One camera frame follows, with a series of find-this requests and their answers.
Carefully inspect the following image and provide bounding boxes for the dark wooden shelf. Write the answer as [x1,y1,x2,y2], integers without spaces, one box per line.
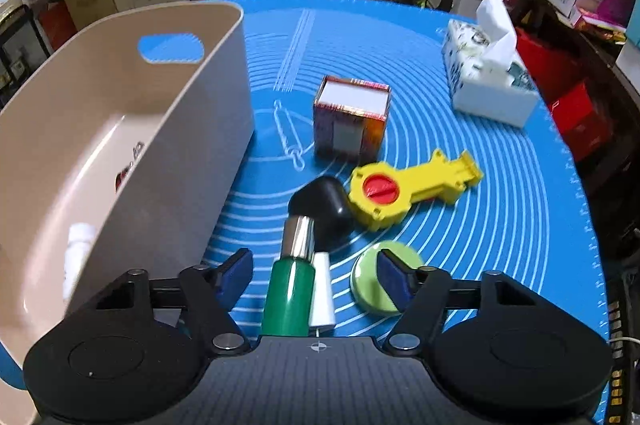
[500,0,640,256]

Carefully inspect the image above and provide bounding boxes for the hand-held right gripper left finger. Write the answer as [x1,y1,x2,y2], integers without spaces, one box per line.
[65,247,254,355]

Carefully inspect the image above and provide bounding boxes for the beige plastic bin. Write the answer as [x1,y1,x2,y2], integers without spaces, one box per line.
[0,0,258,411]

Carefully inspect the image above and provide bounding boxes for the light blue box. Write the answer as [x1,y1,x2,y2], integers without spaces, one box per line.
[625,0,640,48]

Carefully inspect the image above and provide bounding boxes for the white small tube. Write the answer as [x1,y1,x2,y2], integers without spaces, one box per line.
[308,251,336,336]

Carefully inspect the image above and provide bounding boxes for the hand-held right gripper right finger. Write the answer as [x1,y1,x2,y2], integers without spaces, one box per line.
[376,249,571,354]

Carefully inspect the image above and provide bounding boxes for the green round tin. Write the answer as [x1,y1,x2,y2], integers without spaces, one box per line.
[351,241,426,317]

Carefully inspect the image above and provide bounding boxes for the black metal rack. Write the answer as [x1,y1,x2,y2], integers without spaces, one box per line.
[0,2,53,106]

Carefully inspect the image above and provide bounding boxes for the yellow toy wrench red dial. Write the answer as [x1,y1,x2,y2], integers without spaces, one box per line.
[348,149,485,232]

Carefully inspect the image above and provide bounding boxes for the white tissue pack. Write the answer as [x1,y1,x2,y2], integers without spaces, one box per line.
[441,0,540,127]

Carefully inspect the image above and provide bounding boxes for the blue silicone mat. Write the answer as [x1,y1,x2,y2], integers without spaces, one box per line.
[0,0,612,425]

